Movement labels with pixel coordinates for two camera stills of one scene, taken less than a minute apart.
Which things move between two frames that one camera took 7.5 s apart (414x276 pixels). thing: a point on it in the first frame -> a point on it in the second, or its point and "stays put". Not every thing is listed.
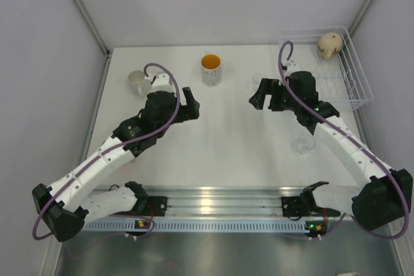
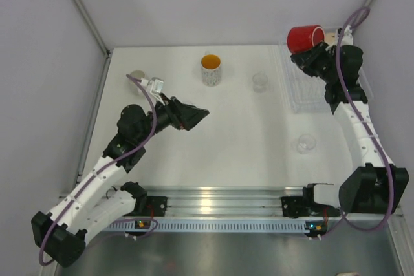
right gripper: [267, 87] -> [306, 61]
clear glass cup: [257, 79] stays put
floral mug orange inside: [210, 64] stays put
